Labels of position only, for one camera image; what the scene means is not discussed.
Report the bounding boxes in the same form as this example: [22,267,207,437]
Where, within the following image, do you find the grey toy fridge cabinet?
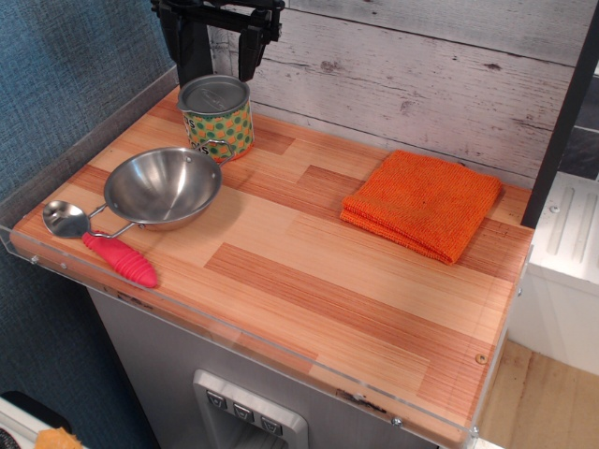
[90,290,432,448]

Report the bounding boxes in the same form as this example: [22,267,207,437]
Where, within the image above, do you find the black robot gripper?
[151,1,285,82]

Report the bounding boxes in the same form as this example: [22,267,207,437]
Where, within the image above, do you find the white toy sink unit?
[508,172,598,374]

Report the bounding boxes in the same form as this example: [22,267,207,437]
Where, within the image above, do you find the dark vertical post right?
[520,2,598,229]

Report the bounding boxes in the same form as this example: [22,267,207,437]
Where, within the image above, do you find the dark vertical post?
[172,19,213,87]
[520,2,598,229]

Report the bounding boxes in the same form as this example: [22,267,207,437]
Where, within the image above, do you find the dark vertical post left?
[172,19,213,87]

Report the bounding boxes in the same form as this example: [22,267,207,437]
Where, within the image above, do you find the green orange patterned tin can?
[177,75,254,162]

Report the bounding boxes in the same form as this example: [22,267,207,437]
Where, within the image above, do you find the clear acrylic table guard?
[1,94,533,448]

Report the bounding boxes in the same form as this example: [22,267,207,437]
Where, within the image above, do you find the black white device bottom left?
[1,391,72,448]

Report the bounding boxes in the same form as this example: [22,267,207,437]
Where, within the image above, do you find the steel kadai with handles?
[91,147,235,239]

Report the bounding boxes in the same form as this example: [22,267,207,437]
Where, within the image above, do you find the silver dispenser button panel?
[193,369,311,448]

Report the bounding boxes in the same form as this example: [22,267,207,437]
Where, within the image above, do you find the spoon with red handle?
[42,200,158,288]

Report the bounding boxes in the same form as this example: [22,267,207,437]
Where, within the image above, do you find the orange cloth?
[340,150,502,265]

